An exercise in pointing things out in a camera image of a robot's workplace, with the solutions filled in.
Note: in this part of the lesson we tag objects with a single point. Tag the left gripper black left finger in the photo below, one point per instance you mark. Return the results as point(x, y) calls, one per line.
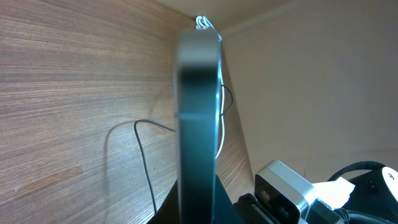
point(168, 213)

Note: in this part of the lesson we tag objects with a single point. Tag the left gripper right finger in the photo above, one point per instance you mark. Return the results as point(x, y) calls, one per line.
point(224, 212)

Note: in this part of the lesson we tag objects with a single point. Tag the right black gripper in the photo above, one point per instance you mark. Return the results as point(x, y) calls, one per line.
point(252, 212)

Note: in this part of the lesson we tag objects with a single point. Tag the blue Galaxy smartphone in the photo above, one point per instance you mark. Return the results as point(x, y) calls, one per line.
point(197, 114)

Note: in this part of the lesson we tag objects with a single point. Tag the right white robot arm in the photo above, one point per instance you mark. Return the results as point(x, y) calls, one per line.
point(363, 192)

